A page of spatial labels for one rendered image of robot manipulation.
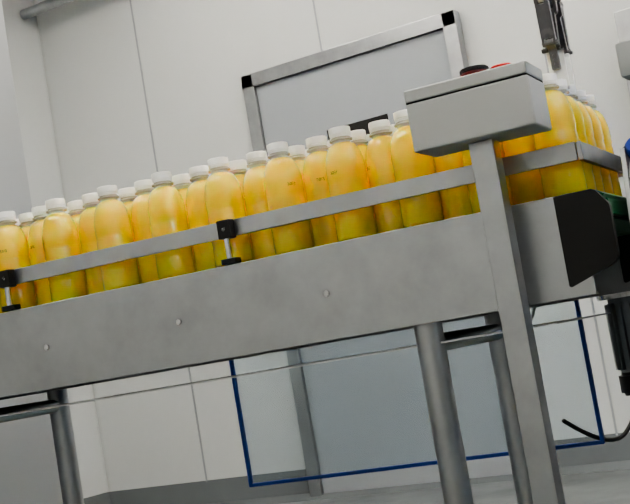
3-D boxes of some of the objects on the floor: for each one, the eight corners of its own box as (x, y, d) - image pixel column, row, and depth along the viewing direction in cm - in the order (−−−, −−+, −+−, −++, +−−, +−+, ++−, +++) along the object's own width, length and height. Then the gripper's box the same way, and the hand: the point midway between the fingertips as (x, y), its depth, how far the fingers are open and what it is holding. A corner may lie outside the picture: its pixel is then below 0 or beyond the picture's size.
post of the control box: (612, 794, 182) (491, 137, 191) (585, 794, 184) (467, 143, 192) (617, 783, 186) (499, 139, 194) (591, 784, 187) (475, 145, 196)
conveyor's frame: (716, 775, 183) (604, 184, 190) (-109, 783, 250) (-168, 347, 258) (749, 676, 226) (656, 198, 234) (38, 706, 294) (-16, 334, 302)
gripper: (549, -56, 208) (574, 80, 206) (572, -34, 223) (596, 92, 221) (507, -43, 211) (531, 91, 209) (532, -23, 226) (555, 102, 224)
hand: (561, 73), depth 215 cm, fingers closed on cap, 4 cm apart
